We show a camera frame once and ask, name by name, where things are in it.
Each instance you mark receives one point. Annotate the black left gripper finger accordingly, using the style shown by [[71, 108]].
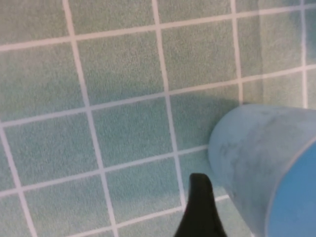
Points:
[[200, 212]]

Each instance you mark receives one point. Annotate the light blue plastic cup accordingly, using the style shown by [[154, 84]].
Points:
[[256, 158]]

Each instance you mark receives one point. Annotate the green checkered tablecloth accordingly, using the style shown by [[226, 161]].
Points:
[[128, 74]]

